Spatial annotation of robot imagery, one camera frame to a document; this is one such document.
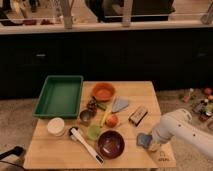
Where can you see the translucent yellow gripper body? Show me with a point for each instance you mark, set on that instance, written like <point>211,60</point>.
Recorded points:
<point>154,146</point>

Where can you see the blue sponge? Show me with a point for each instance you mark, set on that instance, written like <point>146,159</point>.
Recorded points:
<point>144,140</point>

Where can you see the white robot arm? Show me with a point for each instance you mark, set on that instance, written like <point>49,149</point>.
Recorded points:
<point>178,124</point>

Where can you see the dark maroon bowl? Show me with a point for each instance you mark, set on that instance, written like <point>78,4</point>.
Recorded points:
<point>111,144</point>

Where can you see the orange red bowl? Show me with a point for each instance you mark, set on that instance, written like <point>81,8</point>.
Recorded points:
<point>103,91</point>

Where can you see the brown wooden block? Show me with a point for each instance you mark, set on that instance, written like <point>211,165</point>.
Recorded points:
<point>136,117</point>

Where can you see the wooden folding table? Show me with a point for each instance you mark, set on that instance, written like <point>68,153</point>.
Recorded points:
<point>51,152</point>

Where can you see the red apple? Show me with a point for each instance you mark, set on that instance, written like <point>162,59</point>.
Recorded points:
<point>111,121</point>

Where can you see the grey triangular cloth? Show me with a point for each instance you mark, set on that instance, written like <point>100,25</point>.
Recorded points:
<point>119,104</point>

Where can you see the yellow banana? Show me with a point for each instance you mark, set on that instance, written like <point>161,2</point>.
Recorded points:
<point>106,114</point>

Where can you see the light green cup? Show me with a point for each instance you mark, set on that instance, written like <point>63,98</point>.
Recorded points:
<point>93,132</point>

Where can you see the green vegetable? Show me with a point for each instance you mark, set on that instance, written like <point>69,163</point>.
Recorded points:
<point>101,106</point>

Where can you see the purple grape bunch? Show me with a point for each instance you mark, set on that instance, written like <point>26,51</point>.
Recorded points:
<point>92,106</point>

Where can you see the small metal cup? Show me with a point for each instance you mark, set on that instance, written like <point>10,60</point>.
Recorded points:
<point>85,117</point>

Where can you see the white round container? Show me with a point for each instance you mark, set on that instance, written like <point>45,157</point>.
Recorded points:
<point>56,126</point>

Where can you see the green plastic tray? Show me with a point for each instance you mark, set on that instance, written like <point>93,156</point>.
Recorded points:
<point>60,97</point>

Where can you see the black object on floor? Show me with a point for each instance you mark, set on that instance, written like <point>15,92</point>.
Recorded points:
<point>17,151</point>

